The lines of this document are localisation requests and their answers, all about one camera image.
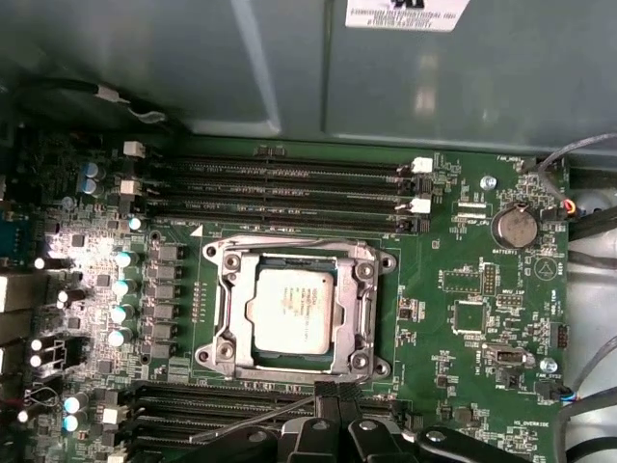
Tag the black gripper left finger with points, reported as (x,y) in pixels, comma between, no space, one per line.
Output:
(308,443)

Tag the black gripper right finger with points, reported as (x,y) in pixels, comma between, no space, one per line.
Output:
(371,443)

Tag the silver CPU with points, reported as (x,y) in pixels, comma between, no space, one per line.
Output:
(289,308)

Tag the CPU socket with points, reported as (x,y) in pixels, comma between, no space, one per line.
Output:
(219,352)

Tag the green motherboard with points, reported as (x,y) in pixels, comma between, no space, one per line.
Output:
(434,299)

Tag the round coin battery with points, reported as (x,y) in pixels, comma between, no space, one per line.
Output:
(516,226)

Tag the black PC case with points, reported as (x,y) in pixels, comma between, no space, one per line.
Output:
(193,58)

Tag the white barcode sticker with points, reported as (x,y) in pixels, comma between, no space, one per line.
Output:
(405,14)

